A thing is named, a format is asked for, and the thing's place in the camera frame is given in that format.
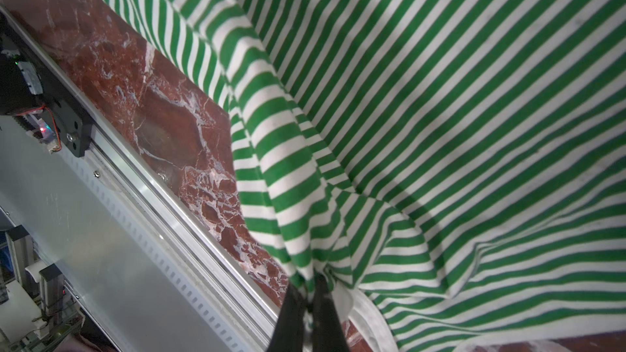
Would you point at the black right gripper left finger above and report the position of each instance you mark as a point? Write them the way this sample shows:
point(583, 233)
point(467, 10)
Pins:
point(289, 332)

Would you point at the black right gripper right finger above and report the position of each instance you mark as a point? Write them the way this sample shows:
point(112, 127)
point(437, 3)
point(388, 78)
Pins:
point(327, 332)

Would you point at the green white striped shirt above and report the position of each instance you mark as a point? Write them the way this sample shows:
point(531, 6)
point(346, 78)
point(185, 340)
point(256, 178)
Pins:
point(454, 168)

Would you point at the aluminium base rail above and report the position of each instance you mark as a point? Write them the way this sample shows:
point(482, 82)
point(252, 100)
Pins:
point(133, 257)

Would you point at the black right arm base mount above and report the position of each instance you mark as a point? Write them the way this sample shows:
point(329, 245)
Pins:
point(37, 98)

